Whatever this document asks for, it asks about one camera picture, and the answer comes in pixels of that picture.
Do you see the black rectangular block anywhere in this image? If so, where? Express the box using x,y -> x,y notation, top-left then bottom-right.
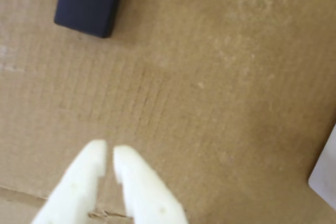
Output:
54,0 -> 127,39

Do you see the brown cardboard sheet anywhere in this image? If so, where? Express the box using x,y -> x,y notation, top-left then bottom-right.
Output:
0,0 -> 336,224

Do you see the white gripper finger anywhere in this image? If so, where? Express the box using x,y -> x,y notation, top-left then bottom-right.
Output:
31,140 -> 108,224
113,145 -> 188,224

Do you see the grey plastic box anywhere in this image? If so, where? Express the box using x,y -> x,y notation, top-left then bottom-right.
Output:
308,123 -> 336,210

